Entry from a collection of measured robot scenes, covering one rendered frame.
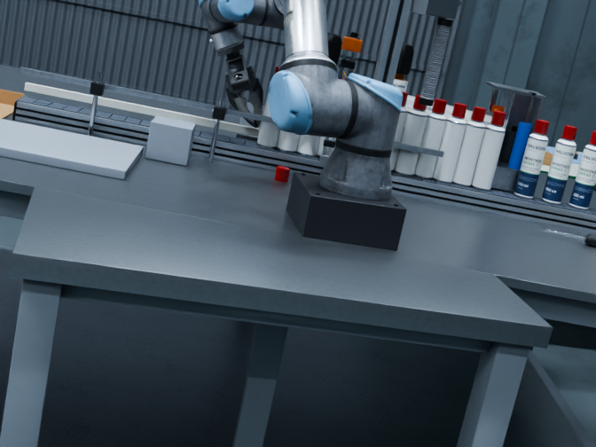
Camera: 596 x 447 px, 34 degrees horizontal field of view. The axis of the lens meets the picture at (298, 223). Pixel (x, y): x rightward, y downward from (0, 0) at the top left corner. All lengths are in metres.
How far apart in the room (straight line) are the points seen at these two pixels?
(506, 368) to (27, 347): 0.81
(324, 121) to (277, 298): 0.45
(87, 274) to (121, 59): 4.51
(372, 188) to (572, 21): 4.80
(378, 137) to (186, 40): 4.12
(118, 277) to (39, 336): 0.16
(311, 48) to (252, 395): 0.71
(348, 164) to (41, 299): 0.70
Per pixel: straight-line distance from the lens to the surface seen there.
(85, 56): 6.02
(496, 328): 1.71
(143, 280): 1.56
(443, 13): 2.43
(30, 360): 1.64
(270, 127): 2.51
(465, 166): 2.58
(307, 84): 1.90
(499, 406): 1.80
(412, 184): 2.53
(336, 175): 1.99
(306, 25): 1.97
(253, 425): 2.10
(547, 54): 6.64
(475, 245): 2.20
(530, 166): 2.61
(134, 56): 6.02
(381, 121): 1.96
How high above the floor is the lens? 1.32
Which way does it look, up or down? 14 degrees down
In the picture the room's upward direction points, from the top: 12 degrees clockwise
